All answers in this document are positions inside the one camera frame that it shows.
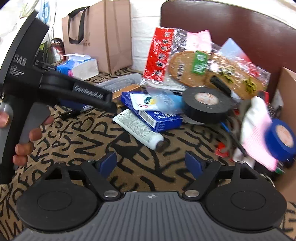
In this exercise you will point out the white pink sock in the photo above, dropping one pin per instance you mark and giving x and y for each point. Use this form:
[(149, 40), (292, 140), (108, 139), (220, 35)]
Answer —
[(256, 121)]

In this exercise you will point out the white ointment tube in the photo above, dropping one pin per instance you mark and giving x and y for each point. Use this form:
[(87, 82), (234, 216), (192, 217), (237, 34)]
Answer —
[(140, 131)]

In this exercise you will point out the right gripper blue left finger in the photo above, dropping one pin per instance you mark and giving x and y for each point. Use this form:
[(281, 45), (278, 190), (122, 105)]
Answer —
[(96, 174)]

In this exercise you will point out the letter print table cloth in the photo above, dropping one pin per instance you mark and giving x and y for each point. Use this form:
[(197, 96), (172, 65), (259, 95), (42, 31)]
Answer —
[(94, 134)]

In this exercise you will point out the blue electrical tape roll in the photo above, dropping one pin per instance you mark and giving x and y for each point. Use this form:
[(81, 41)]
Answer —
[(280, 140)]

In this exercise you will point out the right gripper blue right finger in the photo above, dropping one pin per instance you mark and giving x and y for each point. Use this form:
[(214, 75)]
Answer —
[(205, 173)]

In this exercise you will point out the black marker pen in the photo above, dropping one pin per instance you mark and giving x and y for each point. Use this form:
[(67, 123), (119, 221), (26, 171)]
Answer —
[(72, 113)]

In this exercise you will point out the brown paper shopping bag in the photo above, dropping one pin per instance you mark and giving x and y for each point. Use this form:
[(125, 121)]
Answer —
[(103, 32)]

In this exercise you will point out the clear plastic pencil case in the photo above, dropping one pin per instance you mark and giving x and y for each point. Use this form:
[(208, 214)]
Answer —
[(119, 83)]

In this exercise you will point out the red snack packet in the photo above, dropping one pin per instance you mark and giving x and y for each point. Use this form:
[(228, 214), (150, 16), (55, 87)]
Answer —
[(158, 56)]

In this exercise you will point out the pink paper packet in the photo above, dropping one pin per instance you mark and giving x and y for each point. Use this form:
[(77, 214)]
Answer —
[(200, 41)]

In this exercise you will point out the dark brown headboard panel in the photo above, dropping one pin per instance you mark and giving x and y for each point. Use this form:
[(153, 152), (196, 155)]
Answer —
[(268, 43)]

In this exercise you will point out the brown cardboard storage box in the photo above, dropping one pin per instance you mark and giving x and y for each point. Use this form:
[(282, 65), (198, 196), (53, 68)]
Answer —
[(286, 93)]

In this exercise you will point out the black electrical tape roll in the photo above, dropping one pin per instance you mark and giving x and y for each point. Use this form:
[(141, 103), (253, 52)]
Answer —
[(206, 105)]

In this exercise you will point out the blue white carton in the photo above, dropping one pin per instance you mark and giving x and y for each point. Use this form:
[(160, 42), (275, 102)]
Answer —
[(155, 119)]

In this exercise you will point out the tissue pack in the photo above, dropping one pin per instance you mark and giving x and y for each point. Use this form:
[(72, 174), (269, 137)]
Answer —
[(79, 66)]

